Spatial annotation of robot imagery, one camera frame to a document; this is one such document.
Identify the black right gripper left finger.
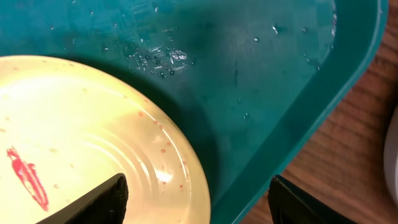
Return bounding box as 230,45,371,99
37,173,129,224

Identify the white round plate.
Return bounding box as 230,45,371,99
383,106,398,205

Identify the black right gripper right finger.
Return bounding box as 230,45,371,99
268,175,354,224

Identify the yellow round plate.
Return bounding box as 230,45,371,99
1,55,211,223

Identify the teal plastic tray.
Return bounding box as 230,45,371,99
1,0,389,223

